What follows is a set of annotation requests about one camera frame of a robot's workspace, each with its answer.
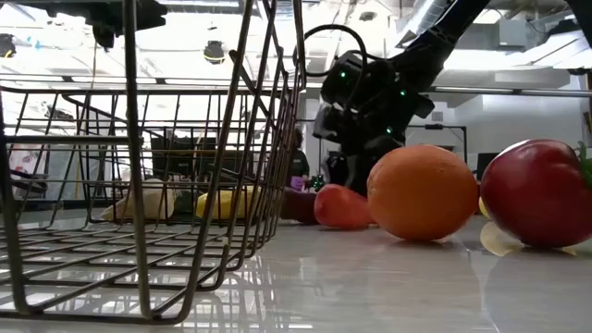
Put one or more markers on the silver ceiling air duct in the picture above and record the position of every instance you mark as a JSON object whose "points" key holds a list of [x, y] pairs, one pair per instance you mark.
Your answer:
{"points": [[418, 20]]}

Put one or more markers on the black ceiling dome fixture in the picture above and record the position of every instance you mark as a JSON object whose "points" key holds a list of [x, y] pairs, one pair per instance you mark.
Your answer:
{"points": [[214, 52]]}

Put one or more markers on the dark green cucumber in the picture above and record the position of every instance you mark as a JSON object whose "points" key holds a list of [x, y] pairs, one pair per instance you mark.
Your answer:
{"points": [[185, 202]]}

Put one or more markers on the white garlic bulb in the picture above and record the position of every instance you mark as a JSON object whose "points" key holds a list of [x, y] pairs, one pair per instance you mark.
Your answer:
{"points": [[148, 199]]}

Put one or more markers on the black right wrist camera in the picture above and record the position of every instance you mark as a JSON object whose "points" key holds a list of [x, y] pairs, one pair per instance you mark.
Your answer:
{"points": [[342, 81]]}

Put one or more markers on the person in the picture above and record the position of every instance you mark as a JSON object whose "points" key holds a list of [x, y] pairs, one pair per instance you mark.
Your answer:
{"points": [[298, 164]]}

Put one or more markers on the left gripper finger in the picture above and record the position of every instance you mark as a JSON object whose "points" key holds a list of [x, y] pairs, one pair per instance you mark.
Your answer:
{"points": [[143, 18]]}

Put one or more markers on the orange fruit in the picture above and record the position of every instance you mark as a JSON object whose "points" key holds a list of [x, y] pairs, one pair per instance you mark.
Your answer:
{"points": [[422, 194]]}

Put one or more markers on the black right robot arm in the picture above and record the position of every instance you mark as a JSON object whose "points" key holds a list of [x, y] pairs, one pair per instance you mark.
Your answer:
{"points": [[444, 32]]}

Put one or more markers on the red apple with green leaf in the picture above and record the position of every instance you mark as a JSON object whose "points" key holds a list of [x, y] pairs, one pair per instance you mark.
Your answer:
{"points": [[536, 194]]}

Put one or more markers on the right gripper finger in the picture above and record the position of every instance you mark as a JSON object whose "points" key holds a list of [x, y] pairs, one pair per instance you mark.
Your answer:
{"points": [[358, 173], [336, 168]]}

